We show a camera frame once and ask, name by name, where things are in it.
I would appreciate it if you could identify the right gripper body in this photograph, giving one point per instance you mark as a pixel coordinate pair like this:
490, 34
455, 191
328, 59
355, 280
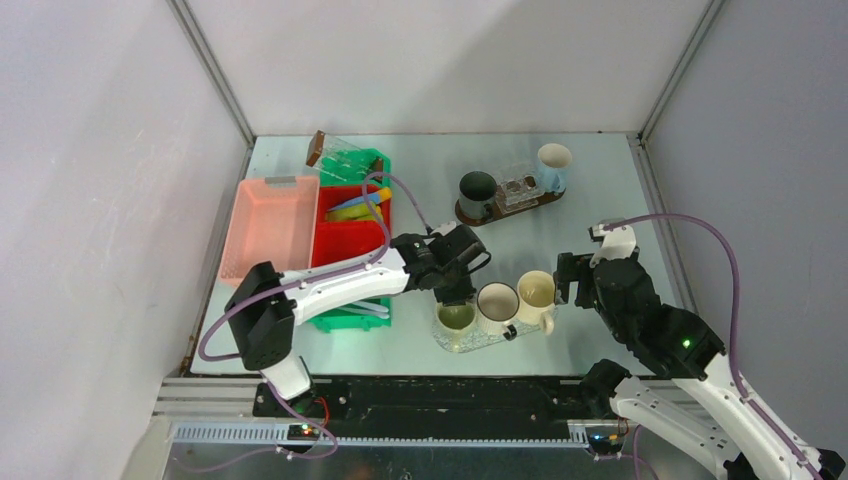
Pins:
575, 267

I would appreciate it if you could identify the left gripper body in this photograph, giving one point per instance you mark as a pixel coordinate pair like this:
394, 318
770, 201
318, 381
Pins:
455, 287

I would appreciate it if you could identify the green mug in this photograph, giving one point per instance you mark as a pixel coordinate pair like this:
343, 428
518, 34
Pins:
455, 321

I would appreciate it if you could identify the white ribbed mug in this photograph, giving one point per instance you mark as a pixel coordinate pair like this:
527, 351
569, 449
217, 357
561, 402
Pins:
497, 305

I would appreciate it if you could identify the black mug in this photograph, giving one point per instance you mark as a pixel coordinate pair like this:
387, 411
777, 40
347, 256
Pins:
477, 195

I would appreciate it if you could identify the cream mug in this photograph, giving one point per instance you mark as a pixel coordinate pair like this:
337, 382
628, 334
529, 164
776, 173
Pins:
536, 290

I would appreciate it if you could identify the clear textured oval tray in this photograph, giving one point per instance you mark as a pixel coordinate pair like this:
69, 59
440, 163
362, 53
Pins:
476, 339

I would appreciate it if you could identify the clear acrylic holder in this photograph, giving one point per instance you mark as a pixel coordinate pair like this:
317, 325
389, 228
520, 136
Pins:
516, 184

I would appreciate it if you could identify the light blue mug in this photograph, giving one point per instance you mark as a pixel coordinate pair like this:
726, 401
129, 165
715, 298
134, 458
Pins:
552, 167

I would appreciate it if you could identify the clear holder with brown ends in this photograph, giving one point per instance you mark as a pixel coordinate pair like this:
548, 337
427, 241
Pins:
323, 144

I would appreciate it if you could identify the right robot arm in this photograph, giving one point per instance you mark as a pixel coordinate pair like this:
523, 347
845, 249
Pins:
741, 440

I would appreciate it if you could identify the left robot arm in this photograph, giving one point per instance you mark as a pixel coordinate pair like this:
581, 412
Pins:
268, 305

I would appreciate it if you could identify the brown wooden oval tray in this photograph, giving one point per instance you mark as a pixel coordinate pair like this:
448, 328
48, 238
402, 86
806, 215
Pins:
497, 212

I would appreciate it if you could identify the red plastic bin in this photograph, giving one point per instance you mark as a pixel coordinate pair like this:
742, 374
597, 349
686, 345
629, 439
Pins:
335, 241

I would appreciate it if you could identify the green bin with toothbrushes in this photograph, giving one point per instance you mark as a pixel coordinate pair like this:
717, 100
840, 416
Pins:
337, 319

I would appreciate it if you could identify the green bin at back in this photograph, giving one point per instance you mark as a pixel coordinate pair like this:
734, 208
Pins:
350, 167

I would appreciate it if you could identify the pink perforated basket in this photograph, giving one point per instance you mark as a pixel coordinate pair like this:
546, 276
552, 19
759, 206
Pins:
273, 219

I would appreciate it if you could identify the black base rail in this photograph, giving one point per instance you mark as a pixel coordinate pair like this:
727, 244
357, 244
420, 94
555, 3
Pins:
440, 411

